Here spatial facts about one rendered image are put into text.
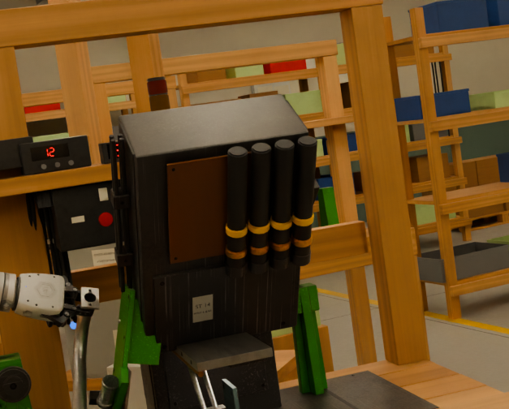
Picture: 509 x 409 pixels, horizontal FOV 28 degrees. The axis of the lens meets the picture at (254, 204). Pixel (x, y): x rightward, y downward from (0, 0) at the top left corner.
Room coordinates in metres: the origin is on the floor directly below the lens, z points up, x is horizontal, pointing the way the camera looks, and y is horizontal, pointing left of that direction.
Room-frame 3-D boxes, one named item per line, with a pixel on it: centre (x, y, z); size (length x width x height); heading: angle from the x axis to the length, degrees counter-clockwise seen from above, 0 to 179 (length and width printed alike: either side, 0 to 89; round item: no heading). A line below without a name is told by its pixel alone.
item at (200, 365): (2.21, 0.13, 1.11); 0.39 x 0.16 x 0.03; 16
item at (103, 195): (2.46, 0.40, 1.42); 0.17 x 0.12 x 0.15; 106
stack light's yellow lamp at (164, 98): (2.61, 0.20, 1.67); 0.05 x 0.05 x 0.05
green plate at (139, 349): (2.21, 0.29, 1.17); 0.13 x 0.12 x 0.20; 106
